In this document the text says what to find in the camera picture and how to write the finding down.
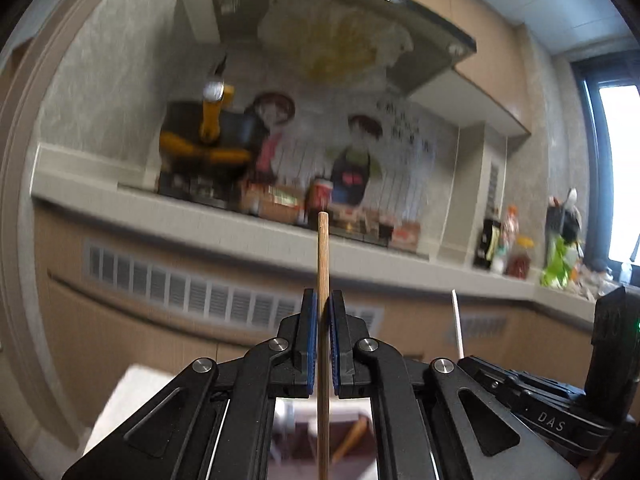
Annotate wooden chopstick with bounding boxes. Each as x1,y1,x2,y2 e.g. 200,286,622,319
317,212,331,480

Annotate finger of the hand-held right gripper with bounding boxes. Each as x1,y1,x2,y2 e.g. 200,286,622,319
457,356,524,418

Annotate black basket with utensils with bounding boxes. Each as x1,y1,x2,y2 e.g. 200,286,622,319
544,187,584,247

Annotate long grey vent grille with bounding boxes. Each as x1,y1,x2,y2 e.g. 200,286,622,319
82,239,385,335

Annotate window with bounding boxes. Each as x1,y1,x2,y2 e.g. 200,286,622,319
572,57,640,272

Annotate cartoon wall poster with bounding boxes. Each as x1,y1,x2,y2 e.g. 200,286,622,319
244,86,442,242

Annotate green plastic bag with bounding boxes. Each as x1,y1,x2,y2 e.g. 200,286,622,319
539,240,582,289

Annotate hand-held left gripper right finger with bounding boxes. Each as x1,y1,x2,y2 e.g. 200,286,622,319
327,290,581,480

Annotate cardboard packets on counter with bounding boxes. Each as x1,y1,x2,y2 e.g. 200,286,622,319
239,181,307,224

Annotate wooden kitchen cabinet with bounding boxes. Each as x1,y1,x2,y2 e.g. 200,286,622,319
30,200,601,461

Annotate grey kitchen countertop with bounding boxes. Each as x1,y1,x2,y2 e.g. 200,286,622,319
30,142,640,333

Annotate wooden spoon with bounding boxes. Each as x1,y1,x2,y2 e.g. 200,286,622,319
331,417,370,465

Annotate glass range hood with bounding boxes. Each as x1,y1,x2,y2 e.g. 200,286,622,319
206,0,477,97

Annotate black wok with orange handles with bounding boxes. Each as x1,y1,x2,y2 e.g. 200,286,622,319
158,54,272,197

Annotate small red box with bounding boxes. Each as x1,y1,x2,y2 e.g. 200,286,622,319
391,220,422,250

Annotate yellow-lidded red jar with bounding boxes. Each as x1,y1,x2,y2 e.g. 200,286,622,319
506,237,536,278

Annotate short grey vent grille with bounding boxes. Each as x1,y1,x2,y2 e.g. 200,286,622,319
456,311,510,342

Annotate white long-handled spoon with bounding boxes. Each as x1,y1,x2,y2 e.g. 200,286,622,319
451,289,464,360

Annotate small red jar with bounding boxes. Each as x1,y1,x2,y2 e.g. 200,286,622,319
306,176,334,224

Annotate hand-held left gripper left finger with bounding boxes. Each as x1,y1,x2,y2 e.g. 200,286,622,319
62,289,319,480

